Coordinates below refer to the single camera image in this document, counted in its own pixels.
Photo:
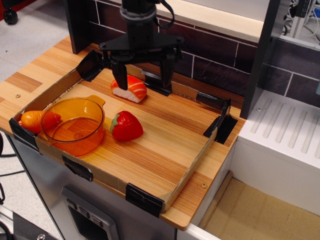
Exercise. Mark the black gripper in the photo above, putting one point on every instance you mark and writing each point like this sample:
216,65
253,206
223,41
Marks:
142,43

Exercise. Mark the salmon sushi toy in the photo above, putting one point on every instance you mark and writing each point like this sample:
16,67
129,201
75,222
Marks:
136,89

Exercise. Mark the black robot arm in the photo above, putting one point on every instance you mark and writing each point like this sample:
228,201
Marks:
140,3

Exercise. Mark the orange transparent plastic pot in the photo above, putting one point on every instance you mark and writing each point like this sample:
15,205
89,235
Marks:
74,125

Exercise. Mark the red toy strawberry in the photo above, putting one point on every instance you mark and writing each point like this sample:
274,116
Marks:
125,126

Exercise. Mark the orange toy carrot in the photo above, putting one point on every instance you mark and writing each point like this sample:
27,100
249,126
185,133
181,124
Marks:
38,120

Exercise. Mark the black caster wheel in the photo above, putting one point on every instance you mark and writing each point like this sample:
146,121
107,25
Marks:
10,16

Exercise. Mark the silver toy oven front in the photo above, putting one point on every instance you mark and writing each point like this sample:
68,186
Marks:
54,183

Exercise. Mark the white toy sink drainboard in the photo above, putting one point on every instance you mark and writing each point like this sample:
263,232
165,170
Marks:
278,151

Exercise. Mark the dark grey left post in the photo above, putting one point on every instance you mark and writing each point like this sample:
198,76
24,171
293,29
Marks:
81,16

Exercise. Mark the dark grey vertical post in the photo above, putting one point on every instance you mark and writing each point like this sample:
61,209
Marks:
272,30

